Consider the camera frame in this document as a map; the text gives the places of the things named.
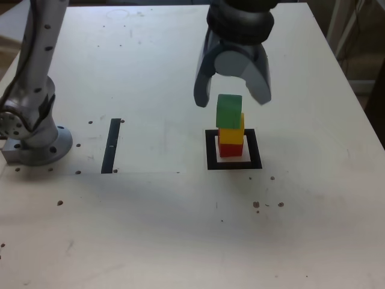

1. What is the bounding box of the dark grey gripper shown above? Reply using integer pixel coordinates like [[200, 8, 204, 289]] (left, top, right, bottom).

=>
[[194, 28, 273, 108]]

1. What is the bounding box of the black tape strip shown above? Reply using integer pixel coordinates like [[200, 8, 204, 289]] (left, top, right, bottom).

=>
[[100, 118, 122, 175]]

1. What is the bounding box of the white metal frame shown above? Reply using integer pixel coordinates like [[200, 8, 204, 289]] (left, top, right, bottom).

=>
[[326, 0, 385, 60]]

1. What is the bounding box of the red cube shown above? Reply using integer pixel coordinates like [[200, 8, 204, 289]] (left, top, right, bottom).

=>
[[218, 141, 244, 158]]

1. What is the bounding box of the white side table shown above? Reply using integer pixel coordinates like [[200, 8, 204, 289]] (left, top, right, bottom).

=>
[[0, 5, 25, 43]]

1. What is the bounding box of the yellow cube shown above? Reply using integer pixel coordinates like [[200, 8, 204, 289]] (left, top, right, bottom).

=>
[[218, 113, 245, 146]]

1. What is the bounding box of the green cube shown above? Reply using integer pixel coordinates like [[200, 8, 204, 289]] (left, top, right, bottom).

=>
[[215, 94, 243, 129]]

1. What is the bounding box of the black tape square outline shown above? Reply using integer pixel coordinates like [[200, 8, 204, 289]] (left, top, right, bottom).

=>
[[205, 128, 263, 171]]

